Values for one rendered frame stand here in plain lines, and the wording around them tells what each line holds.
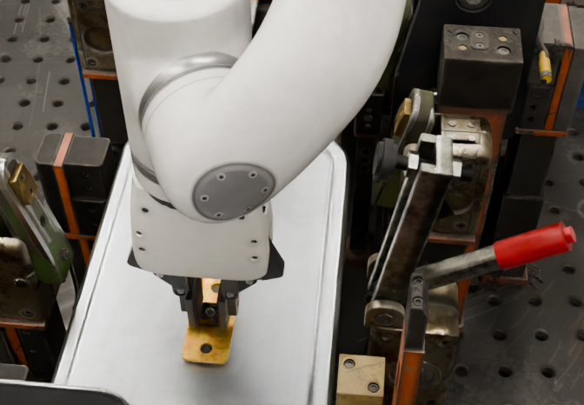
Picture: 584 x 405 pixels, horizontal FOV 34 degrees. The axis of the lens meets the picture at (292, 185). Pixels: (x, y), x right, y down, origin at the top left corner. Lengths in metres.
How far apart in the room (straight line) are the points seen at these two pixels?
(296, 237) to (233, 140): 0.37
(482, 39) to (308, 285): 0.27
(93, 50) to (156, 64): 0.58
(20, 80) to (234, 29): 1.00
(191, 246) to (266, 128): 0.21
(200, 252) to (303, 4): 0.26
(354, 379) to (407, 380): 0.07
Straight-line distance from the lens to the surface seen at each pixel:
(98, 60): 1.14
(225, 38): 0.55
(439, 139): 0.65
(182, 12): 0.53
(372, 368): 0.71
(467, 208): 0.91
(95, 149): 0.97
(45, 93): 1.49
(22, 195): 0.81
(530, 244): 0.70
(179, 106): 0.53
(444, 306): 0.76
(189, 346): 0.79
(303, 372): 0.78
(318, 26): 0.49
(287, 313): 0.81
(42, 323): 0.92
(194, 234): 0.68
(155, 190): 0.63
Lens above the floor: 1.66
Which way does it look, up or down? 47 degrees down
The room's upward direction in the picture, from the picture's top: straight up
